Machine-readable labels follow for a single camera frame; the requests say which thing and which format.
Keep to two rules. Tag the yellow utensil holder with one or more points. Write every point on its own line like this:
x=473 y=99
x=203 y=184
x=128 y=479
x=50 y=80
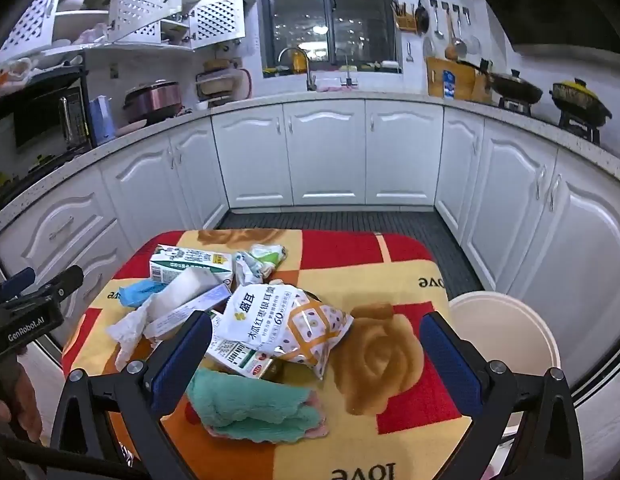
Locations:
x=405 y=20

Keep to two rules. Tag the person's left hand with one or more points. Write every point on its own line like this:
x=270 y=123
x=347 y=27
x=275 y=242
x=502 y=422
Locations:
x=27 y=400

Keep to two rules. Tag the hanging metal ladle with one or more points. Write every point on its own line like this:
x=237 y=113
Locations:
x=438 y=27

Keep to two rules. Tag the blue plastic bag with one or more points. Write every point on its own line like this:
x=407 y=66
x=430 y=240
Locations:
x=139 y=294

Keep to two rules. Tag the white plastic bin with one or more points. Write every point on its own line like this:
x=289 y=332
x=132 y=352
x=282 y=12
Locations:
x=500 y=330

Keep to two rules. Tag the white lattice wall cabinet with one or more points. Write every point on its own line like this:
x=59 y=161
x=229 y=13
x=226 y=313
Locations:
x=139 y=5

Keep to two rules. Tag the crumpled white tissue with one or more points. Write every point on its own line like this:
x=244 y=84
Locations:
x=134 y=325

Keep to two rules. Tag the green towel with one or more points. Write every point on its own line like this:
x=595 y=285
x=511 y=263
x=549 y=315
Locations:
x=239 y=405

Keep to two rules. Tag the dark striped floor mat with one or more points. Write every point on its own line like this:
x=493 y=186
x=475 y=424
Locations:
x=340 y=220

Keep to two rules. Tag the crumpled white green wrapper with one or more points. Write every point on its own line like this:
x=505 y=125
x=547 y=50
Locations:
x=257 y=260

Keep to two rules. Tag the dish rack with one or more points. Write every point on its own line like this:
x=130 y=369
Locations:
x=222 y=82

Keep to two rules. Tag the green white milk carton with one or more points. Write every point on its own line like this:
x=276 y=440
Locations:
x=189 y=260

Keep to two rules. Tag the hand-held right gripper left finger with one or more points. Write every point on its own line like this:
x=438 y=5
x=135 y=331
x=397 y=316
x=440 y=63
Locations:
x=182 y=360

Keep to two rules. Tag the purple white cardboard box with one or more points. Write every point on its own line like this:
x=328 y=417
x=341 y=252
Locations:
x=199 y=302

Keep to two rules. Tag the black range hood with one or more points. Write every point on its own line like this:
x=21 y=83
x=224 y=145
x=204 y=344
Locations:
x=550 y=5

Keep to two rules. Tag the white base cabinets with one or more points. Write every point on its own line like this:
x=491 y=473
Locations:
x=325 y=155

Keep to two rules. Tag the white orange patterned snack bag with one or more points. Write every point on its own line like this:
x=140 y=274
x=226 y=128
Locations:
x=270 y=320

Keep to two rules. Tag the copper cooking pot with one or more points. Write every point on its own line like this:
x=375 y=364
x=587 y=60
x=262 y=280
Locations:
x=152 y=100

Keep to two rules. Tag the metal faucet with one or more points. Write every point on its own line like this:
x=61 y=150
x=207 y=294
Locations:
x=307 y=67

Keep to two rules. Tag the hanging black frying pan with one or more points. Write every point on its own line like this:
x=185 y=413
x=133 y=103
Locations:
x=422 y=17

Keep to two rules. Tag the small white carton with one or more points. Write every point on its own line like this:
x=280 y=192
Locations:
x=234 y=355

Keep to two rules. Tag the blue kettle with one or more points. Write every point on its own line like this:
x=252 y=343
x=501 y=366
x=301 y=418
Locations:
x=102 y=122

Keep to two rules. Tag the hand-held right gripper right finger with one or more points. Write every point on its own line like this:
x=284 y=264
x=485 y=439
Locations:
x=447 y=360

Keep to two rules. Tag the wooden cutting board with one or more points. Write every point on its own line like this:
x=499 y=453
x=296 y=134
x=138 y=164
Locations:
x=455 y=80

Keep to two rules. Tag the red yellow printed blanket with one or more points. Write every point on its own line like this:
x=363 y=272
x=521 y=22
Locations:
x=390 y=270

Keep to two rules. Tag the kitchen window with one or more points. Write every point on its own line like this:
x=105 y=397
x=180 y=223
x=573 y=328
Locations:
x=330 y=25

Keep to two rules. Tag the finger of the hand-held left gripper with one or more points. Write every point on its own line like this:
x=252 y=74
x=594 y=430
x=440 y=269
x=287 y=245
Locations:
x=64 y=282
x=17 y=280

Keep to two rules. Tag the black wok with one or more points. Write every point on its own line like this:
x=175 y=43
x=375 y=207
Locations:
x=517 y=89

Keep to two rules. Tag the black microwave oven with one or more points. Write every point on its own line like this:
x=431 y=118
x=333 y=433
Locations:
x=34 y=120

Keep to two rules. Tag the yellow lidded pot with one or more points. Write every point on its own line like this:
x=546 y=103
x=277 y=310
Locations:
x=580 y=100

